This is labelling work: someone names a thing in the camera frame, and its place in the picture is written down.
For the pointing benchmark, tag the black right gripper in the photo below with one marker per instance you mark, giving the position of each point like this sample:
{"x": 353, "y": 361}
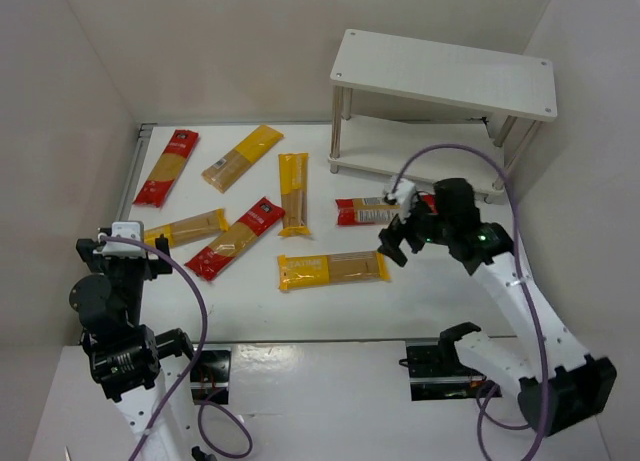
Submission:
{"x": 413, "y": 231}

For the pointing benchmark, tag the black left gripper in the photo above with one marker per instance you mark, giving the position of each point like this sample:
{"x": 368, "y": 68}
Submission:
{"x": 125, "y": 263}

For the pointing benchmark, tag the yellow Pastatime bag front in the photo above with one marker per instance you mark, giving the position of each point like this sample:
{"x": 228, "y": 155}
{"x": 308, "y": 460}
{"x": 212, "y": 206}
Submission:
{"x": 300, "y": 272}

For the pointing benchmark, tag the yellow pastatime bag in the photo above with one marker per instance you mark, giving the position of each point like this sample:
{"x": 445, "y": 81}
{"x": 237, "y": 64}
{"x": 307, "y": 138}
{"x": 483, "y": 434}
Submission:
{"x": 300, "y": 272}
{"x": 189, "y": 230}

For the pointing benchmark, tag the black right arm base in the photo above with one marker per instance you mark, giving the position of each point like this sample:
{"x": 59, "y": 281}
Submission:
{"x": 431, "y": 378}

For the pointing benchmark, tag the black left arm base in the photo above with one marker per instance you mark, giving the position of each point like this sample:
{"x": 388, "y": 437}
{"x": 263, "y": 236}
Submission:
{"x": 210, "y": 377}

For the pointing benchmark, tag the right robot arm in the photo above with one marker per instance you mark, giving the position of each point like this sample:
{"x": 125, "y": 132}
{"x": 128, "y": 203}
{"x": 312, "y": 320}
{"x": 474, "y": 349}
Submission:
{"x": 558, "y": 383}

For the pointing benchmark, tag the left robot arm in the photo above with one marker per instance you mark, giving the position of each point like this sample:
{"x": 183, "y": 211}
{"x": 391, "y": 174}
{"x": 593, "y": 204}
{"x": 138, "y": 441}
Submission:
{"x": 142, "y": 373}

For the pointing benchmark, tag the red spaghetti bag near shelf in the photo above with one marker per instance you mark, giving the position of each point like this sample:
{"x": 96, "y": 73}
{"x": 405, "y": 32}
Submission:
{"x": 364, "y": 211}

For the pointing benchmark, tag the white two-tier shelf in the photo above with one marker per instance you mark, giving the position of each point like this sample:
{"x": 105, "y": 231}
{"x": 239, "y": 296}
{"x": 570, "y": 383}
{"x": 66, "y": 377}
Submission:
{"x": 489, "y": 104}

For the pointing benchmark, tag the red spaghetti bag centre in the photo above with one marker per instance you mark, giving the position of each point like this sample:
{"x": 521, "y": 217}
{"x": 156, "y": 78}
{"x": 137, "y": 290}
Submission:
{"x": 213, "y": 259}

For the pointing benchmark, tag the yellow Pastatime bag left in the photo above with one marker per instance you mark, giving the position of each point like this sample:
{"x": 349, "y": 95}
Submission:
{"x": 189, "y": 230}

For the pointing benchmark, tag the red spaghetti bag far left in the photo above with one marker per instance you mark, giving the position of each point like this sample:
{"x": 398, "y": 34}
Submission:
{"x": 167, "y": 169}

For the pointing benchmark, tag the yellow spaghetti bag centre upright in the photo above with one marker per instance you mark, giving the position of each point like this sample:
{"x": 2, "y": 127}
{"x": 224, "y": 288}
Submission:
{"x": 293, "y": 176}

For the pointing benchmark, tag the yellow spaghetti bag with barcode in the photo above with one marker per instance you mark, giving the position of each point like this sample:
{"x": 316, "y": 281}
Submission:
{"x": 228, "y": 169}

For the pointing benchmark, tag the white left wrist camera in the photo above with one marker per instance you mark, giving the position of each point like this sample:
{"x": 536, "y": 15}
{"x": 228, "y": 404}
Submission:
{"x": 122, "y": 240}

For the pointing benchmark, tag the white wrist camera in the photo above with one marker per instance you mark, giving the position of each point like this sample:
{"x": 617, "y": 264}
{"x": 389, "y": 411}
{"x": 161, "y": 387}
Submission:
{"x": 122, "y": 240}
{"x": 400, "y": 192}

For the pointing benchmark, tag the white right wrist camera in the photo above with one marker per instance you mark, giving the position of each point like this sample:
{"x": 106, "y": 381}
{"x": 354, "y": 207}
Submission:
{"x": 400, "y": 192}

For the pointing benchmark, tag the aluminium table edge rail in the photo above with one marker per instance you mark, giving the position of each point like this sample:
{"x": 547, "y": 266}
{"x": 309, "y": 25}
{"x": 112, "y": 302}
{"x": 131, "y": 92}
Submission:
{"x": 133, "y": 174}

